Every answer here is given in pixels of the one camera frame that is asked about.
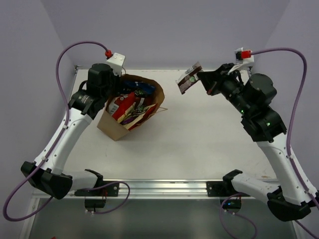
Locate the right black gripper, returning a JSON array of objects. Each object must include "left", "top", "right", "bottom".
[{"left": 196, "top": 62, "right": 250, "bottom": 116}]

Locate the brown m&m's packet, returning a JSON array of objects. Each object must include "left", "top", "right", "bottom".
[
  {"left": 134, "top": 90, "right": 147, "bottom": 107},
  {"left": 176, "top": 62, "right": 203, "bottom": 95}
]

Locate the brown paper bag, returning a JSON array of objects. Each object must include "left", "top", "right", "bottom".
[{"left": 97, "top": 74, "right": 165, "bottom": 141}]

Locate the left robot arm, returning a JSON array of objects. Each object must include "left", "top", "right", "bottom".
[{"left": 21, "top": 63, "right": 120, "bottom": 200}]

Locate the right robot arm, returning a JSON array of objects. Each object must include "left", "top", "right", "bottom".
[{"left": 197, "top": 63, "right": 319, "bottom": 222}]

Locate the blue snack bag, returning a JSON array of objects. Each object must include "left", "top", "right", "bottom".
[{"left": 123, "top": 80, "right": 156, "bottom": 96}]

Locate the red snack packet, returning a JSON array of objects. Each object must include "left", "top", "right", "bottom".
[{"left": 108, "top": 92, "right": 136, "bottom": 123}]

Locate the purple candy packet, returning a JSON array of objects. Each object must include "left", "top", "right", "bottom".
[{"left": 121, "top": 106, "right": 146, "bottom": 125}]

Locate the cream snack packet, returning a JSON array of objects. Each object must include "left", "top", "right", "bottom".
[{"left": 123, "top": 104, "right": 157, "bottom": 130}]

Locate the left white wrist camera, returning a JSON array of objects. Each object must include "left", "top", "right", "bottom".
[{"left": 105, "top": 50, "right": 126, "bottom": 76}]

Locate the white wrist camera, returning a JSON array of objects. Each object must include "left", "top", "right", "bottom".
[
  {"left": 227, "top": 47, "right": 255, "bottom": 75},
  {"left": 105, "top": 50, "right": 126, "bottom": 76}
]

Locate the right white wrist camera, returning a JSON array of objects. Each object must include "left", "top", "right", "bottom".
[{"left": 227, "top": 47, "right": 255, "bottom": 75}]

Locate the aluminium mounting rail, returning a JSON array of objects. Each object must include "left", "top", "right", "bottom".
[{"left": 32, "top": 179, "right": 292, "bottom": 200}]

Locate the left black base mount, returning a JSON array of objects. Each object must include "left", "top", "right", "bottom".
[{"left": 74, "top": 181, "right": 119, "bottom": 212}]

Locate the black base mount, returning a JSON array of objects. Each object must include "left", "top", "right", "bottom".
[
  {"left": 206, "top": 181, "right": 248, "bottom": 213},
  {"left": 74, "top": 181, "right": 119, "bottom": 212}
]

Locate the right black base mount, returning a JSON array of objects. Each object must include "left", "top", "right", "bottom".
[{"left": 206, "top": 181, "right": 248, "bottom": 213}]

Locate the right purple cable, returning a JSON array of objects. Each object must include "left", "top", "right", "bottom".
[{"left": 219, "top": 47, "right": 319, "bottom": 239}]

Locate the purple cable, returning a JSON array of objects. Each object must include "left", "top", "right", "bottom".
[
  {"left": 4, "top": 41, "right": 112, "bottom": 221},
  {"left": 219, "top": 47, "right": 319, "bottom": 239}
]

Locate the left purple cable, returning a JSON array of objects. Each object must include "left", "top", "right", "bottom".
[{"left": 4, "top": 41, "right": 112, "bottom": 221}]

